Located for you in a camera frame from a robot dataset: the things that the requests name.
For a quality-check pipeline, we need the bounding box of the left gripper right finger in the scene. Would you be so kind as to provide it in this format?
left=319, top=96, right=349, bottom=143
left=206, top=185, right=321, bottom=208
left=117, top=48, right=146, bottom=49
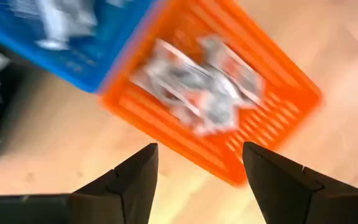
left=242, top=141, right=358, bottom=224

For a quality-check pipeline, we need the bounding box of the black plastic bin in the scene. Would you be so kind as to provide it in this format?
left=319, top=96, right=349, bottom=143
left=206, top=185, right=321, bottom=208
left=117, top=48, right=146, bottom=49
left=0, top=37, right=21, bottom=175

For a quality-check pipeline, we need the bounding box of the orange plastic basket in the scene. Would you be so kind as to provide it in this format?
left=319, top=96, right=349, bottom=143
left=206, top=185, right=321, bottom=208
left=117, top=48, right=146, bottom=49
left=99, top=0, right=323, bottom=187

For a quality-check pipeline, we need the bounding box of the red label pad packet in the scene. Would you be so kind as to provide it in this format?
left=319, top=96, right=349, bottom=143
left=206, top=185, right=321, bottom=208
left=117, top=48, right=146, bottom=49
left=147, top=39, right=211, bottom=94
left=131, top=67, right=183, bottom=108
left=197, top=34, right=265, bottom=106
left=169, top=93, right=241, bottom=137

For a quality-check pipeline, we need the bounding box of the blue plastic bin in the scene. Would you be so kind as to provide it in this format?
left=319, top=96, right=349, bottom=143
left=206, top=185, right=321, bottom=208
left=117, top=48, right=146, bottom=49
left=0, top=0, right=158, bottom=93

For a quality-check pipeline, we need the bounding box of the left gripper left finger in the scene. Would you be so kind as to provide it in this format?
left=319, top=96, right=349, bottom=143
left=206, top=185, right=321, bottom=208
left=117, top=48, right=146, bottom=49
left=0, top=142, right=160, bottom=224

